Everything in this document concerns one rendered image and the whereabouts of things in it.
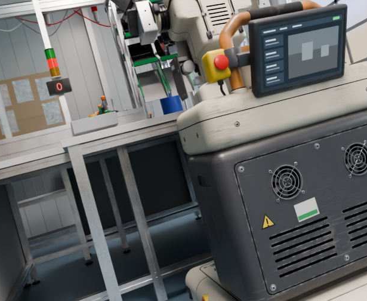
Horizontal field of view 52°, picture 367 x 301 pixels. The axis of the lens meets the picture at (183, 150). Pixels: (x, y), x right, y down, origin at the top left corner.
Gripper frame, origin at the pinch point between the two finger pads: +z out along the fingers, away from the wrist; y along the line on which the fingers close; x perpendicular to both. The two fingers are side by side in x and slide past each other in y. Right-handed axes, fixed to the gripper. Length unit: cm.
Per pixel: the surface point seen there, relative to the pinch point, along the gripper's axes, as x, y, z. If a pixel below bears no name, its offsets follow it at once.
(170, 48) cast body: 1.6, 0.8, -0.8
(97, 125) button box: 38, 50, -6
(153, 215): 33, 25, 182
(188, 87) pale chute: 21.7, -2.4, 9.5
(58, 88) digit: -2, 63, 12
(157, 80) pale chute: 9.7, 11.2, 12.5
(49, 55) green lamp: -18, 63, 4
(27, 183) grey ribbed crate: -38, 127, 184
